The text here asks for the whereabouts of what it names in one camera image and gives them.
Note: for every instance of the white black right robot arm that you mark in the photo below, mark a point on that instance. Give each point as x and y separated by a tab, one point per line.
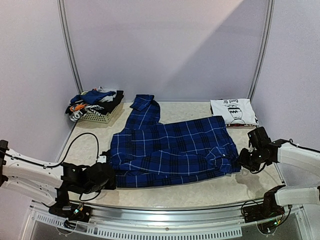
298	166

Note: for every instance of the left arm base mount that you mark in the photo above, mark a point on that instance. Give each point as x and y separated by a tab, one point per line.
70	211

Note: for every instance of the aluminium front rail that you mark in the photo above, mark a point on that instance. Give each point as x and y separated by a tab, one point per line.
225	222

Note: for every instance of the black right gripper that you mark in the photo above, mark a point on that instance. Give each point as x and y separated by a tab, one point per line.
244	158

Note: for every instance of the black garment in basket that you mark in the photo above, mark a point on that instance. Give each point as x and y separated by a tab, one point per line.
108	107

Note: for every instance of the blue plaid flannel shirt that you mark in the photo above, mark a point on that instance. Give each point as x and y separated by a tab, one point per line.
148	153

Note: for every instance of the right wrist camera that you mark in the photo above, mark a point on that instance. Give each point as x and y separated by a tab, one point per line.
258	138

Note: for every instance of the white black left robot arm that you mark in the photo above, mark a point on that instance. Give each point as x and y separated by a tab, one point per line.
51	183

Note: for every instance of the black white orange printed shirt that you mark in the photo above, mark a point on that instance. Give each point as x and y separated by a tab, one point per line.
78	111

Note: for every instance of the folded red white shirt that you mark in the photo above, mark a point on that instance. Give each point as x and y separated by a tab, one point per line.
240	123

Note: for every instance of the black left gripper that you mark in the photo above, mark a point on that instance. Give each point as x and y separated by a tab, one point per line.
111	185

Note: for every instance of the grey garment in basket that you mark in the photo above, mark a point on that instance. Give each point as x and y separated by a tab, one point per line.
105	90

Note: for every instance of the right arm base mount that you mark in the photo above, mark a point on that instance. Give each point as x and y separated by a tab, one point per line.
253	211

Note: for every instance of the solid blue garment in basket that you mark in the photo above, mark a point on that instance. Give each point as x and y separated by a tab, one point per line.
92	97

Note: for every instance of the folded white cartoon t-shirt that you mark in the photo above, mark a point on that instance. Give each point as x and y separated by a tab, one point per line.
230	109

